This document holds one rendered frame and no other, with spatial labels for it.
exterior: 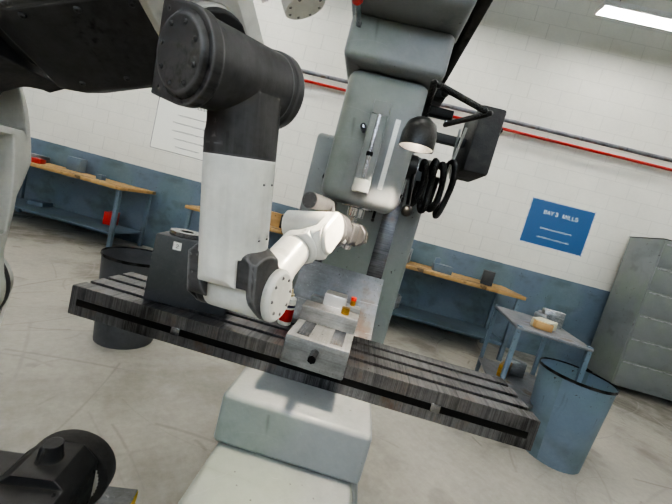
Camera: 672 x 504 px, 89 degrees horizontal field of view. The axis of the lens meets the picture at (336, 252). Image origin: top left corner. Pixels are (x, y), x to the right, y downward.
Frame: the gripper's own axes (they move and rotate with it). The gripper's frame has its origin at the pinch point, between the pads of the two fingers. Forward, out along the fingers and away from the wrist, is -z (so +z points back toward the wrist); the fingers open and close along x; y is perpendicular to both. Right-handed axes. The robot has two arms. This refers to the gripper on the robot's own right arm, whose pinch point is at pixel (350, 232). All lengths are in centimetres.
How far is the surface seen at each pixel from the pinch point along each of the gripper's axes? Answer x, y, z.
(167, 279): 40, 25, 20
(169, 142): 432, -47, -303
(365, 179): -4.5, -13.4, 12.1
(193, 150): 393, -45, -315
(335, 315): -4.7, 21.2, 7.3
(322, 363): -8.5, 29.2, 18.6
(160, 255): 43, 19, 21
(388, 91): -3.1, -35.1, 8.9
